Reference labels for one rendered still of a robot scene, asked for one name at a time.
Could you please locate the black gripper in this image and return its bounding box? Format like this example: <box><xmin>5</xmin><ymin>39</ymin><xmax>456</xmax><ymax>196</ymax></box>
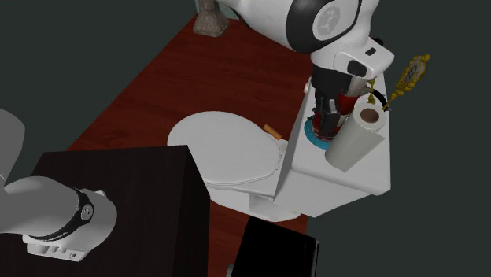
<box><xmin>311</xmin><ymin>64</ymin><xmax>353</xmax><ymax>140</ymax></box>

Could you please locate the red and white can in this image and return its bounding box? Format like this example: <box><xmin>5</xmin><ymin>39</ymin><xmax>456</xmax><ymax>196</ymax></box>
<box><xmin>312</xmin><ymin>76</ymin><xmax>365</xmax><ymax>142</ymax></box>

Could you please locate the black round holder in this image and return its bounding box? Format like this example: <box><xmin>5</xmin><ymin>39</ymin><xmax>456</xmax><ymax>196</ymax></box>
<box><xmin>368</xmin><ymin>89</ymin><xmax>389</xmax><ymax>112</ymax></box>

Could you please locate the white paper roll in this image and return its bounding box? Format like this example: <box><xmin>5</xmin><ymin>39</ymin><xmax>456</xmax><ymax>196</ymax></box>
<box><xmin>324</xmin><ymin>95</ymin><xmax>388</xmax><ymax>173</ymax></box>

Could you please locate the dark robot stand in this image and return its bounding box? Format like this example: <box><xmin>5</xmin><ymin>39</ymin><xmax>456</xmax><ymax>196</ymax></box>
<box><xmin>0</xmin><ymin>145</ymin><xmax>211</xmax><ymax>277</ymax></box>

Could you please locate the teal round coaster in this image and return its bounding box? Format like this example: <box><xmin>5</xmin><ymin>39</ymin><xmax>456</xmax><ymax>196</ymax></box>
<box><xmin>303</xmin><ymin>117</ymin><xmax>333</xmax><ymax>151</ymax></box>

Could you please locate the small orange cylinder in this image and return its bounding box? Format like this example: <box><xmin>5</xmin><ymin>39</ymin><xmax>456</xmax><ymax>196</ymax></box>
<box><xmin>262</xmin><ymin>124</ymin><xmax>283</xmax><ymax>142</ymax></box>

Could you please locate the white toilet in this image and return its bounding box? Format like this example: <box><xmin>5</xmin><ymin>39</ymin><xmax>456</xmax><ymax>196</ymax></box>
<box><xmin>167</xmin><ymin>72</ymin><xmax>393</xmax><ymax>223</ymax></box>

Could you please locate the gold ornate hand mirror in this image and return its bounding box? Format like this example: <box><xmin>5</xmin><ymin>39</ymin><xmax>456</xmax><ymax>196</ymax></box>
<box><xmin>382</xmin><ymin>54</ymin><xmax>432</xmax><ymax>113</ymax></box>

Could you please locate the grey stone figure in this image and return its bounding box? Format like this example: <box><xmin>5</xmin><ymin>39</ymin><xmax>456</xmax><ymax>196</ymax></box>
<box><xmin>192</xmin><ymin>0</ymin><xmax>231</xmax><ymax>39</ymax></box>

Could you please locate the black box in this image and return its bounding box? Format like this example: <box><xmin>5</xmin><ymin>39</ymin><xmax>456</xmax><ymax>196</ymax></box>
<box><xmin>227</xmin><ymin>216</ymin><xmax>320</xmax><ymax>277</ymax></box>

